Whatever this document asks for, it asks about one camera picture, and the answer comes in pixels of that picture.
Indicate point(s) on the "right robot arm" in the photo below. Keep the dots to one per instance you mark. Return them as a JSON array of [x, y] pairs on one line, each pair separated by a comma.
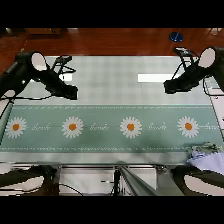
[[200, 71]]

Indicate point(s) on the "green garment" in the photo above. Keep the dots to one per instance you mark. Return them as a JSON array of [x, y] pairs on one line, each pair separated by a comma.
[[203, 147]]

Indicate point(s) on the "silver frame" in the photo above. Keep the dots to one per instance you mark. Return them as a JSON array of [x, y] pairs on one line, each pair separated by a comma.
[[140, 186]]

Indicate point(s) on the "light blue shirt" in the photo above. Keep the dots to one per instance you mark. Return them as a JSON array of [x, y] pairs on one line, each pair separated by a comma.
[[206, 163]]

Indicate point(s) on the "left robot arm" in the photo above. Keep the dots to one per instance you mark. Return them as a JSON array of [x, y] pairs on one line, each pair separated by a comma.
[[20, 71]]

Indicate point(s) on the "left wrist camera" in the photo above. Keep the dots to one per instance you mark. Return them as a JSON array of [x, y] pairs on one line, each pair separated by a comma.
[[63, 61]]

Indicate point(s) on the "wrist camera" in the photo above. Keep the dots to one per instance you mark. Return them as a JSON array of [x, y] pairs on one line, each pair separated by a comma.
[[185, 55], [63, 61]]

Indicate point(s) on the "blue round object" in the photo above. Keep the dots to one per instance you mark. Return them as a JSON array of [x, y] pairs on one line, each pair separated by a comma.
[[176, 37]]

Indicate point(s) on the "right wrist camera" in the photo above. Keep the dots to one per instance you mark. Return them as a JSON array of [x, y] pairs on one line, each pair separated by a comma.
[[185, 55]]

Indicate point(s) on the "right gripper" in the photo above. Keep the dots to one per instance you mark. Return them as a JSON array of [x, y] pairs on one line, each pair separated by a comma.
[[176, 85]]

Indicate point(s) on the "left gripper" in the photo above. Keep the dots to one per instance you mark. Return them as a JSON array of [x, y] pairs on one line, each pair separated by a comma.
[[65, 90]]

